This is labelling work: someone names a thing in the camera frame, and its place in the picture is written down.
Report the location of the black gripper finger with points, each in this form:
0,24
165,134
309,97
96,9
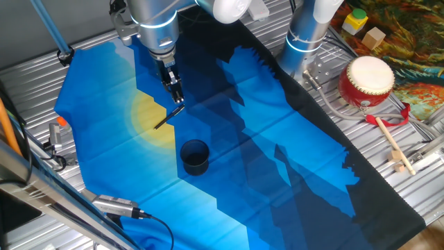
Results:
178,93
167,87

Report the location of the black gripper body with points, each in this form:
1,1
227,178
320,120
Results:
166,66

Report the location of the black pen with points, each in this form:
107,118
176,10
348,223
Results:
170,116

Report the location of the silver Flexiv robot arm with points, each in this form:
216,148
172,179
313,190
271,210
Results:
156,21

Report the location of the dark mesh pen holder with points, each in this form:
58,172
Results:
194,168

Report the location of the blue mountain print cloth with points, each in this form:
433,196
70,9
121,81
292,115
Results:
243,139

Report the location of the black pole clamp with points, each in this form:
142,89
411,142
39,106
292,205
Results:
65,57

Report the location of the orange capped marker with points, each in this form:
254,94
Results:
62,121

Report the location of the blue pole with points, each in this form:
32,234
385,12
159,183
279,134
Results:
50,26

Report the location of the orange pole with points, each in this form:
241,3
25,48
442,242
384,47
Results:
7,128

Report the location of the yellow box with green button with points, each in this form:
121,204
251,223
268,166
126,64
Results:
354,22

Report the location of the red drum with white skin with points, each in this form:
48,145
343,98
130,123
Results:
367,76

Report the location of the wooden cube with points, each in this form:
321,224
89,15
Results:
373,38

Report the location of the wooden drumstick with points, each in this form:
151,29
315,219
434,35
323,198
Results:
392,140

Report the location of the small wooden block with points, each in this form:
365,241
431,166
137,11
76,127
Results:
399,168
394,156

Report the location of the colourful painting cloth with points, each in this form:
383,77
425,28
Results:
416,34

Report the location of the silver camera with black plug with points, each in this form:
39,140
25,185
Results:
114,205

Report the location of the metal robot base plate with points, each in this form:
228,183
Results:
320,71

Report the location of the metal frame beam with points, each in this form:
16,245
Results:
52,198

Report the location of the aluminium rail bracket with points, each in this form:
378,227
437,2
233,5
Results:
425,151

